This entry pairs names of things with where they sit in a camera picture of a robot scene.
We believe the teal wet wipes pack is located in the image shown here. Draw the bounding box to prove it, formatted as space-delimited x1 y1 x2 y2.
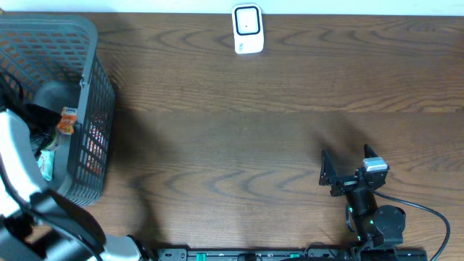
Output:
37 150 55 181

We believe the white barcode scanner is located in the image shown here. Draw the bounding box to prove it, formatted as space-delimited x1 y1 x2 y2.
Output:
231 4 265 54

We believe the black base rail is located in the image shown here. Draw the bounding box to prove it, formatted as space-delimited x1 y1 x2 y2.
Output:
156 245 428 261

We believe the grey plastic basket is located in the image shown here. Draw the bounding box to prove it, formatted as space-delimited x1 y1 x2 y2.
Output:
1 14 115 206

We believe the orange snack box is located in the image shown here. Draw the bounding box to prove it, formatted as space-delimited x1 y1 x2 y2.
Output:
57 107 78 135

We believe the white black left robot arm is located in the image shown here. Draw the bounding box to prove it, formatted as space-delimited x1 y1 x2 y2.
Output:
1 109 155 261

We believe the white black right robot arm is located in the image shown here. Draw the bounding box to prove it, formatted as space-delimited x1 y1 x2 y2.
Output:
319 144 405 249

